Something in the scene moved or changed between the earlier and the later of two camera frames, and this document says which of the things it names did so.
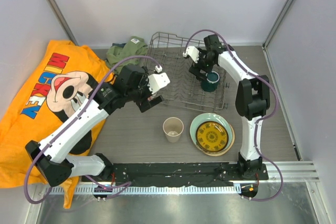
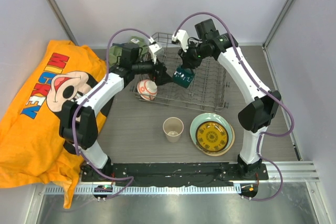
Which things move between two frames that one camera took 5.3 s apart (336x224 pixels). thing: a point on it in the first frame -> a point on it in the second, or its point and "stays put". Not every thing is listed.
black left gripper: [144, 106] -> [162, 77]
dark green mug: [210, 84] -> [183, 76]
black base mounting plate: [176, 174] stays put
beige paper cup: [172, 127] stays put
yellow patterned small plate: [211, 136] stays put
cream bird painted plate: [224, 152] stays put
